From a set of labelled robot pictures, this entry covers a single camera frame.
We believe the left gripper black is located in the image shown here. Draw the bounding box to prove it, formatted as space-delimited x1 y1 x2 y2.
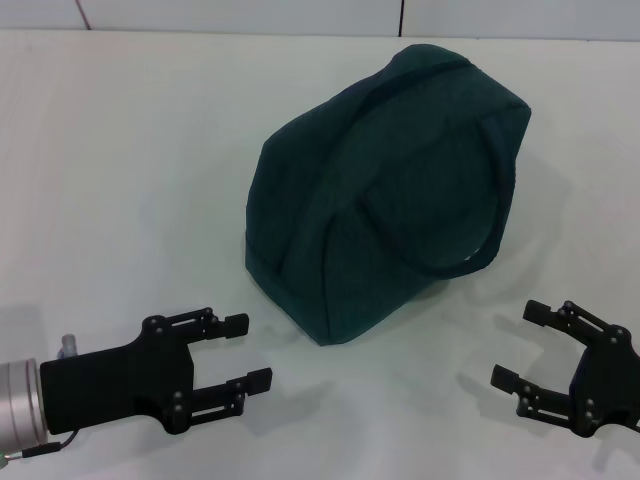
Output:
38 307 275 435

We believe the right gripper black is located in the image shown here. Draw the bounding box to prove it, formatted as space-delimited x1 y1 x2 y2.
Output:
490 298 640 440

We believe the dark teal fabric lunch bag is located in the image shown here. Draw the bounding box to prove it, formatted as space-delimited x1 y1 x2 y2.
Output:
243 43 531 347

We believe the left gripper cable with plug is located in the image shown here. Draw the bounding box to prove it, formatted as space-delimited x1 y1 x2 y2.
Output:
0 428 82 465

